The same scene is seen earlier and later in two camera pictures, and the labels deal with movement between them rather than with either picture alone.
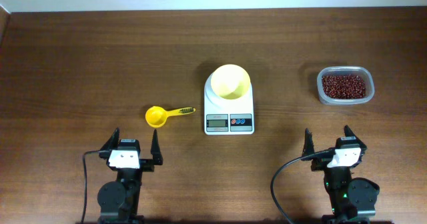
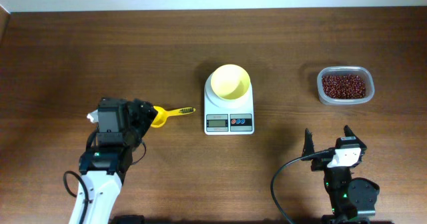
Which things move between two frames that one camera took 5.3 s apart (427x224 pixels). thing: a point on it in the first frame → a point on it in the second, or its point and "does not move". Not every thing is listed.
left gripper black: (157, 160) → (145, 121)
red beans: (343, 87) does not move
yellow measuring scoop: (156, 117) does not move
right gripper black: (319, 163) does not move
